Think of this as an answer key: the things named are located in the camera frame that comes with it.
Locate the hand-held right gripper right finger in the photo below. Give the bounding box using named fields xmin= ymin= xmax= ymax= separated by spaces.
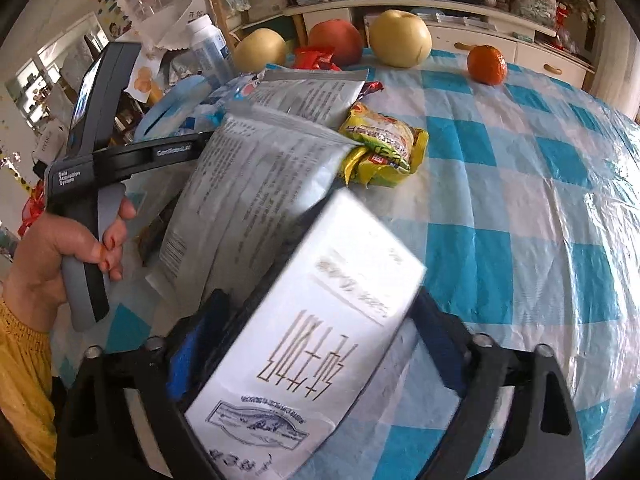
xmin=410 ymin=287 xmax=588 ymax=480

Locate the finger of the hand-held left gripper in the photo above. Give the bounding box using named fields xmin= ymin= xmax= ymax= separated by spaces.
xmin=95 ymin=130 xmax=216 ymax=183

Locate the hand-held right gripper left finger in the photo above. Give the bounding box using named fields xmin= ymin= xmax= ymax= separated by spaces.
xmin=57 ymin=287 xmax=236 ymax=480

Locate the large silver foil pouch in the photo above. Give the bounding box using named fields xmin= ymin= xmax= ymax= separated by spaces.
xmin=145 ymin=112 xmax=363 ymax=306

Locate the white printed carton box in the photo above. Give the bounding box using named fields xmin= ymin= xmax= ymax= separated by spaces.
xmin=185 ymin=187 xmax=428 ymax=480

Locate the person's left forearm yellow sleeve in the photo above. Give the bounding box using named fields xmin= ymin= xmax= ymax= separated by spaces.
xmin=0 ymin=290 xmax=58 ymax=478

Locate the person's left hand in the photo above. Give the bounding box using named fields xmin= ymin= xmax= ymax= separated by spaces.
xmin=2 ymin=197 xmax=138 ymax=333

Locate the blue cartoon snack bag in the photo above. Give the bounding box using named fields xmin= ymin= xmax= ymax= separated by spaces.
xmin=132 ymin=77 xmax=216 ymax=141

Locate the clear plastic bag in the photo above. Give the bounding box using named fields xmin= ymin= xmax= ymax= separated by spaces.
xmin=117 ymin=0 xmax=206 ymax=53

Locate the white plastic bottle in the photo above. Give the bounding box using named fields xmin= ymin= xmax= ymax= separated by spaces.
xmin=186 ymin=14 xmax=236 ymax=91

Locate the small yellow pear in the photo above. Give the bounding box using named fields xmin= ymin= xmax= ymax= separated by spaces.
xmin=233 ymin=28 xmax=287 ymax=73

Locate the blue checked tablecloth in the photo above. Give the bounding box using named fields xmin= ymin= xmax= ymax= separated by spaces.
xmin=50 ymin=47 xmax=640 ymax=480

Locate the wooden plank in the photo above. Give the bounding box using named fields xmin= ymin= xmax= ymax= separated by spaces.
xmin=202 ymin=0 xmax=242 ymax=48

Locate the small silver foil pouch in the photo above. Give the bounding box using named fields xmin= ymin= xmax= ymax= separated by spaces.
xmin=250 ymin=67 xmax=371 ymax=128

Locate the red snack packet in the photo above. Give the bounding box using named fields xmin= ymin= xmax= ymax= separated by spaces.
xmin=291 ymin=46 xmax=341 ymax=72

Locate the yellow noodle packet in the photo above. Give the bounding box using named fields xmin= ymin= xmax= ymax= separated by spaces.
xmin=337 ymin=101 xmax=431 ymax=188

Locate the red apple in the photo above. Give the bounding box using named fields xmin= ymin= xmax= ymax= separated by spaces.
xmin=307 ymin=19 xmax=365 ymax=67

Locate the dark red candy wrapper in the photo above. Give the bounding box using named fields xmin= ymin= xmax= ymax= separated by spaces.
xmin=357 ymin=81 xmax=386 ymax=106

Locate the large yellow pear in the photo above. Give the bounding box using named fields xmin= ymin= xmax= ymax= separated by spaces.
xmin=368 ymin=9 xmax=433 ymax=69

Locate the orange tangerine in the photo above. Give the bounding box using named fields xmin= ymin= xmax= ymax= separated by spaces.
xmin=467 ymin=44 xmax=508 ymax=86

